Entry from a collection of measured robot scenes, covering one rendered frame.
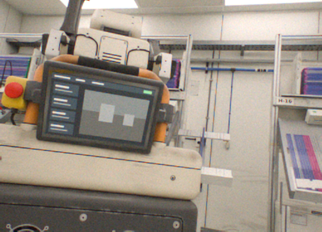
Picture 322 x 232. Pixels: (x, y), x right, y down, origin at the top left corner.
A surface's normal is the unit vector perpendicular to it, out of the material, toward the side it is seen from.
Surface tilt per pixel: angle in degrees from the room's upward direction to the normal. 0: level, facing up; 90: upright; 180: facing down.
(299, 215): 90
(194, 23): 90
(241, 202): 90
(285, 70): 90
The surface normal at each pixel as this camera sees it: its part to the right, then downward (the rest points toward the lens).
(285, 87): -0.23, -0.22
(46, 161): 0.22, -0.16
